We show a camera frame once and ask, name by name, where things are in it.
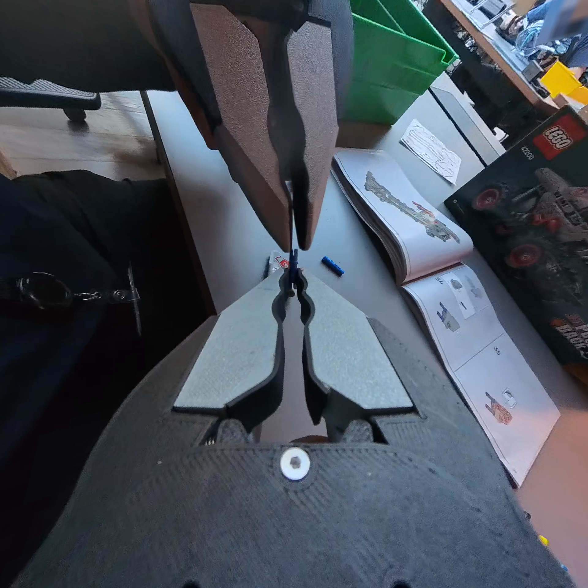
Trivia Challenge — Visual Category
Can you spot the white sticker sheet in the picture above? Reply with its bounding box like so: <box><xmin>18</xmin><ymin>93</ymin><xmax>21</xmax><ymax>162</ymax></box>
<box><xmin>400</xmin><ymin>119</ymin><xmax>462</xmax><ymax>185</ymax></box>

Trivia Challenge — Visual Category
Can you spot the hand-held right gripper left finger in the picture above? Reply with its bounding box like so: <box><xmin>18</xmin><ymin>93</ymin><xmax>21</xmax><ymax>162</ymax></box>
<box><xmin>173</xmin><ymin>268</ymin><xmax>293</xmax><ymax>433</ymax></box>

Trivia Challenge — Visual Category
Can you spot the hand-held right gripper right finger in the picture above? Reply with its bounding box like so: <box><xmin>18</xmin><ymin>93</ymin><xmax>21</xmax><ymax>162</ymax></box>
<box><xmin>295</xmin><ymin>269</ymin><xmax>413</xmax><ymax>435</ymax></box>

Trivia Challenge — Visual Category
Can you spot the grey table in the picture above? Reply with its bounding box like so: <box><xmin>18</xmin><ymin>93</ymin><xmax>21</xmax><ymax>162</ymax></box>
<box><xmin>429</xmin><ymin>85</ymin><xmax>506</xmax><ymax>166</ymax></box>

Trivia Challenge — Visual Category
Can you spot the black office chair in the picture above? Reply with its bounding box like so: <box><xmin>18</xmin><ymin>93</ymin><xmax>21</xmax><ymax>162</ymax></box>
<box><xmin>0</xmin><ymin>77</ymin><xmax>102</xmax><ymax>122</ymax></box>

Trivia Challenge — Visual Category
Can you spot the large green plastic bin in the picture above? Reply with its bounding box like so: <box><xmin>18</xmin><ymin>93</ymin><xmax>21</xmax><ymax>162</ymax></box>
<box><xmin>342</xmin><ymin>0</ymin><xmax>460</xmax><ymax>126</ymax></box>

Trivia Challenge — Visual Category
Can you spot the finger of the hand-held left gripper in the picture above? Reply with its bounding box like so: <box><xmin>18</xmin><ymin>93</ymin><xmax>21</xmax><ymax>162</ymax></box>
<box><xmin>286</xmin><ymin>20</ymin><xmax>340</xmax><ymax>252</ymax></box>
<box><xmin>190</xmin><ymin>2</ymin><xmax>293</xmax><ymax>252</ymax></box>

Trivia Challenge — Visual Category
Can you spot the black badge reel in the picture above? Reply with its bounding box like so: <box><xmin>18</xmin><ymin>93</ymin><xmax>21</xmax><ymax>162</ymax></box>
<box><xmin>16</xmin><ymin>262</ymin><xmax>143</xmax><ymax>336</ymax></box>

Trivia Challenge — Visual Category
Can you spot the dark lego set box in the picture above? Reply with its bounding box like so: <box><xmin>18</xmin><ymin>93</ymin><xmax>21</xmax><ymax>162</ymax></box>
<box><xmin>444</xmin><ymin>106</ymin><xmax>588</xmax><ymax>368</ymax></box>

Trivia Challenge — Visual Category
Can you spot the yellow plastic bin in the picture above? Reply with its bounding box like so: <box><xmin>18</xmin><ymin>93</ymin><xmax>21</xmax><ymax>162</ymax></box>
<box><xmin>540</xmin><ymin>60</ymin><xmax>588</xmax><ymax>104</ymax></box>

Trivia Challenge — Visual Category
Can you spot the wooden table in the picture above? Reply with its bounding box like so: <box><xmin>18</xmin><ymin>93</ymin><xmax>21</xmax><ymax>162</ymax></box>
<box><xmin>436</xmin><ymin>0</ymin><xmax>588</xmax><ymax>115</ymax></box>

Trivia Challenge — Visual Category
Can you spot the open lego instruction booklet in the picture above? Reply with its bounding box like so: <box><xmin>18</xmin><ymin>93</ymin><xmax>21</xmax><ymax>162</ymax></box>
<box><xmin>331</xmin><ymin>149</ymin><xmax>561</xmax><ymax>488</ymax></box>

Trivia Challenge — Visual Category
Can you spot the white red printed lego piece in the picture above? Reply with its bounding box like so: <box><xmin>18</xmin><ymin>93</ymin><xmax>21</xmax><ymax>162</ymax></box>
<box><xmin>266</xmin><ymin>250</ymin><xmax>292</xmax><ymax>278</ymax></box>

